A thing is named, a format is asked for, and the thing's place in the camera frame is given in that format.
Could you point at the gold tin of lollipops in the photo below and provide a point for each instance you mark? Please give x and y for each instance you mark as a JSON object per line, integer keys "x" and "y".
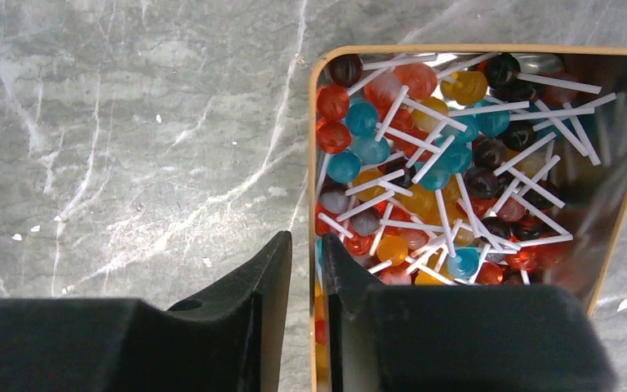
{"x": 468, "y": 164}

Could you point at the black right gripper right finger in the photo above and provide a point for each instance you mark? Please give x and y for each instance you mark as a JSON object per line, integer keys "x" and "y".
{"x": 456, "y": 338}

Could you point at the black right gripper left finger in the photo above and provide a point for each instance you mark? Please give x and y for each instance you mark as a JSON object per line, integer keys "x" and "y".
{"x": 226, "y": 337}

